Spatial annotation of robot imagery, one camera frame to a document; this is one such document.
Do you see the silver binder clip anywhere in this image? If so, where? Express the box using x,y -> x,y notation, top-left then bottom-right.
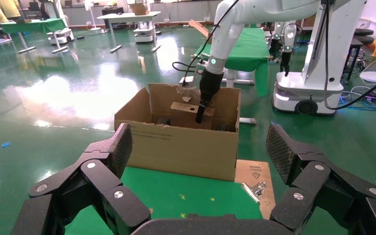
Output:
241,181 -> 267,204

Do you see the black round bar stool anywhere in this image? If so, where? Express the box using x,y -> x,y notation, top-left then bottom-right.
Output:
346,35 -> 375,86
354,28 -> 375,37

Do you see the white table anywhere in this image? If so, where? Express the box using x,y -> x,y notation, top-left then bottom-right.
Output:
96,11 -> 162,54

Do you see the small cardboard box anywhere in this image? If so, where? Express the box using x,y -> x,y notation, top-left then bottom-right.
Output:
170,101 -> 215,130

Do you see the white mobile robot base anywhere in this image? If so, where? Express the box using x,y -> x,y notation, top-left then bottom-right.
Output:
133,20 -> 157,44
47,27 -> 73,46

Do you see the green table cloth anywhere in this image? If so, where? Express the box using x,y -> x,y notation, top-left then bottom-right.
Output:
64,167 -> 263,235

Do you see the flat cardboard sheet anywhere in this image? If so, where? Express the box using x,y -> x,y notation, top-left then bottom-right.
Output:
235,159 -> 276,220

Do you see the brown cardboard box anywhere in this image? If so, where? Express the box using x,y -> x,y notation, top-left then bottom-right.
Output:
130,3 -> 150,16

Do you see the tangled floor cable bundle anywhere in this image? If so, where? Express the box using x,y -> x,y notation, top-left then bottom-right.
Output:
338,85 -> 376,122

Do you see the background white robot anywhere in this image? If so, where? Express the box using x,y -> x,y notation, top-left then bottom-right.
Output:
269,21 -> 297,77

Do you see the thick black braided cable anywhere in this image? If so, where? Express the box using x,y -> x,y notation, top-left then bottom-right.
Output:
171,0 -> 240,88

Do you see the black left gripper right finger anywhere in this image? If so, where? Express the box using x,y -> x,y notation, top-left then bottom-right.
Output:
265,124 -> 376,233

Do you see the white robot column and base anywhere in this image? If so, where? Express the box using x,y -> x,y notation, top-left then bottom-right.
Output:
272,0 -> 367,117

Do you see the green cloth covered table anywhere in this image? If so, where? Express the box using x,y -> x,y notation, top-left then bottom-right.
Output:
0,18 -> 69,55
194,27 -> 270,98

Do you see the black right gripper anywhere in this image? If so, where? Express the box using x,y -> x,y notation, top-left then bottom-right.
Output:
195,70 -> 225,124

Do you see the thin black cable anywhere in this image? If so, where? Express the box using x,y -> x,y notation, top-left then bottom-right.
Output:
322,0 -> 376,111

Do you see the large open cardboard carton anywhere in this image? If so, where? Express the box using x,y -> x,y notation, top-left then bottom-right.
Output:
114,83 -> 241,182

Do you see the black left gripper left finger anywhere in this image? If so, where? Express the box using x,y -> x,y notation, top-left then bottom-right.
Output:
29,123 -> 151,228

